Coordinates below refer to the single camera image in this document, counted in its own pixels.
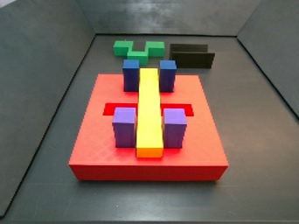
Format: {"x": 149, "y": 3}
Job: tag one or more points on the purple block left front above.
{"x": 125, "y": 127}

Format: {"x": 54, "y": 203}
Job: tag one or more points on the purple block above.
{"x": 174, "y": 127}
{"x": 125, "y": 127}

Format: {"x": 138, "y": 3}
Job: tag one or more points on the blue block right rear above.
{"x": 167, "y": 75}

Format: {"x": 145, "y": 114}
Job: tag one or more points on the blue block left rear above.
{"x": 131, "y": 75}

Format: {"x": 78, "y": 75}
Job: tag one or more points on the purple block right front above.
{"x": 174, "y": 127}

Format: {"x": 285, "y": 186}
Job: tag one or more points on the red base board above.
{"x": 98, "y": 160}

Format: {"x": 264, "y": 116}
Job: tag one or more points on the blue block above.
{"x": 131, "y": 75}
{"x": 167, "y": 75}

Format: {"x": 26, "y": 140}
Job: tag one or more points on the black angle fixture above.
{"x": 191, "y": 56}

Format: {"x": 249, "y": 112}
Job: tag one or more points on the green bridge-shaped object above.
{"x": 154, "y": 50}

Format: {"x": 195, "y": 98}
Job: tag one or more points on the yellow long bar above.
{"x": 150, "y": 142}

